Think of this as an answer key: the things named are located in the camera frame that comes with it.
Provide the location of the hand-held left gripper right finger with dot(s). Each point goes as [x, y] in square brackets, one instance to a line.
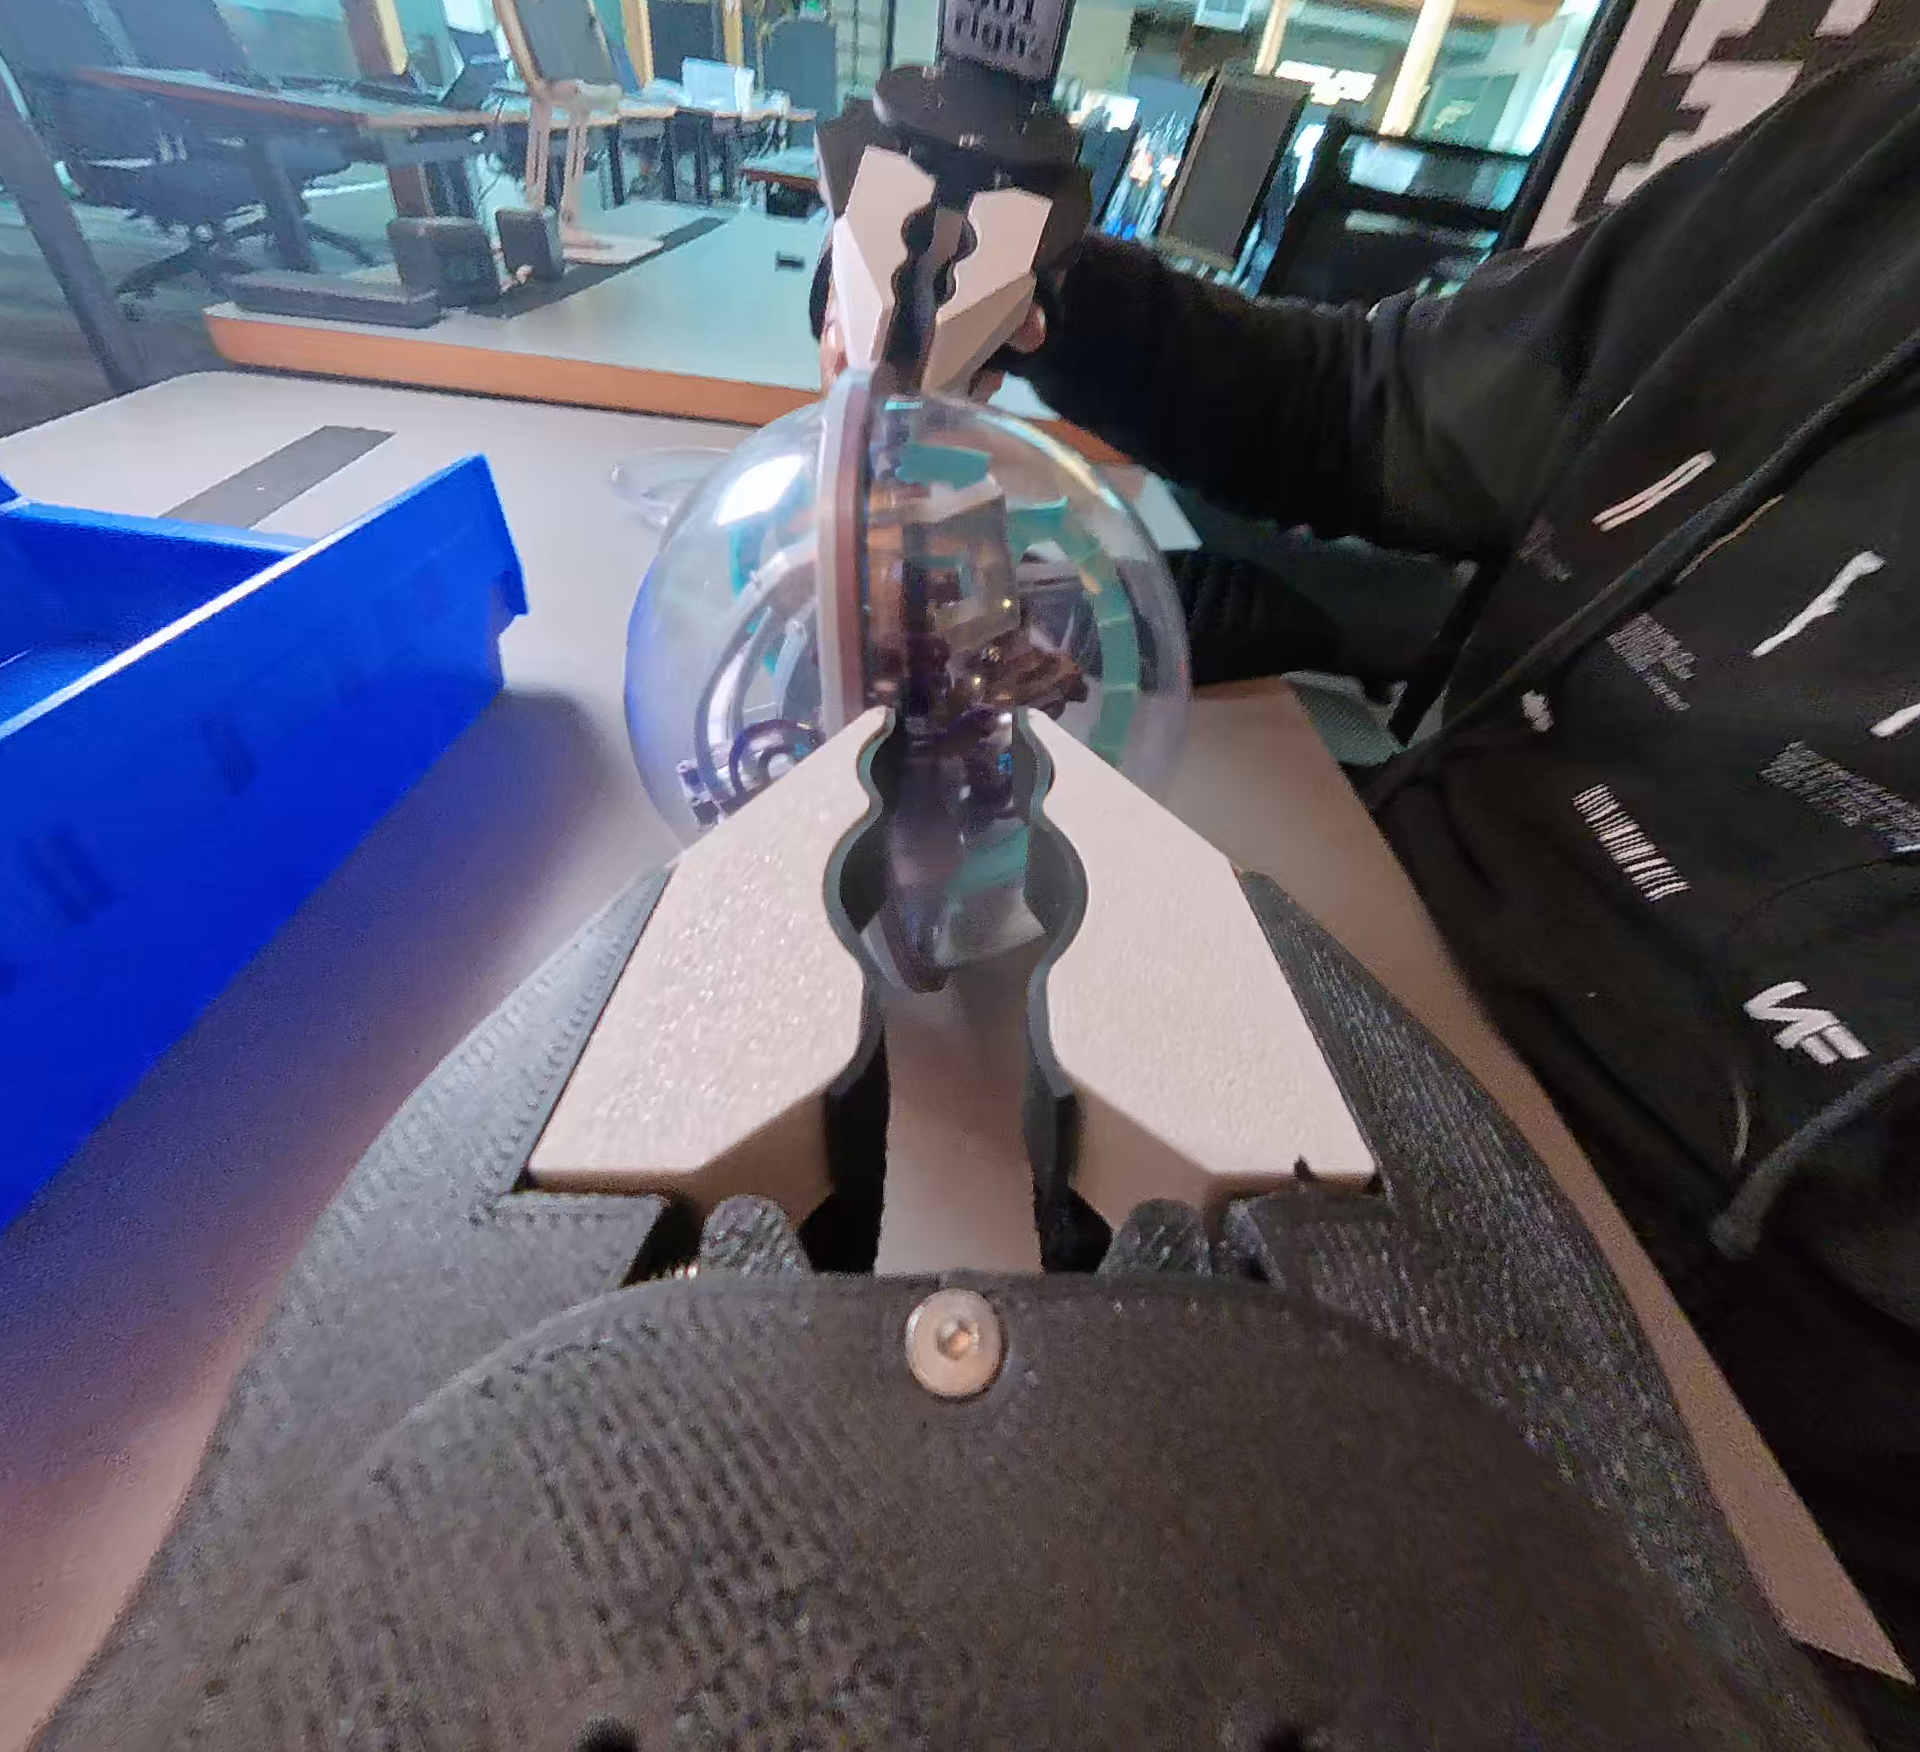
[1200, 1033]

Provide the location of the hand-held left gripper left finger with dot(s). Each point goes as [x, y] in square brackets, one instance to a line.
[706, 1033]

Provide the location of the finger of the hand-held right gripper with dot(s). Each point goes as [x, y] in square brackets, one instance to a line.
[995, 267]
[864, 267]

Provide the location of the clear plastic maze ball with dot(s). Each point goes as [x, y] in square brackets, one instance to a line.
[723, 614]

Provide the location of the person's right hand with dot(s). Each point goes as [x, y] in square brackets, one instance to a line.
[1021, 334]

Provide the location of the orange-edged grey desk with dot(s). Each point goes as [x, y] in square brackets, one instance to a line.
[673, 314]

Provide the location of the black desk mat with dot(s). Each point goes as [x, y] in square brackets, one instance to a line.
[660, 240]

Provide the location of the black screen on stand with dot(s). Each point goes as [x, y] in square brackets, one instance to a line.
[1231, 167]

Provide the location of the small black speaker box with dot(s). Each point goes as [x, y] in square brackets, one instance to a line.
[528, 246]

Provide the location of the black mesh office chair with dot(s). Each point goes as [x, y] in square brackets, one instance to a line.
[1397, 177]

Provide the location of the black power station box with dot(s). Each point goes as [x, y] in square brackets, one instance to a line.
[445, 261]

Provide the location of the person's black printed hoodie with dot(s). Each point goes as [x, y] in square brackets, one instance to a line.
[1653, 804]

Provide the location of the blue plastic bin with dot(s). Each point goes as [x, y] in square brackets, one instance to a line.
[226, 795]

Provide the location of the long black bar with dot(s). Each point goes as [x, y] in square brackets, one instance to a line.
[331, 302]

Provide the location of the black rolling office chair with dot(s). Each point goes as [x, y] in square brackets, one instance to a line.
[170, 135]

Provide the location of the framed black-white marker sign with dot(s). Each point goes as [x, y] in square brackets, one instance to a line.
[1713, 31]

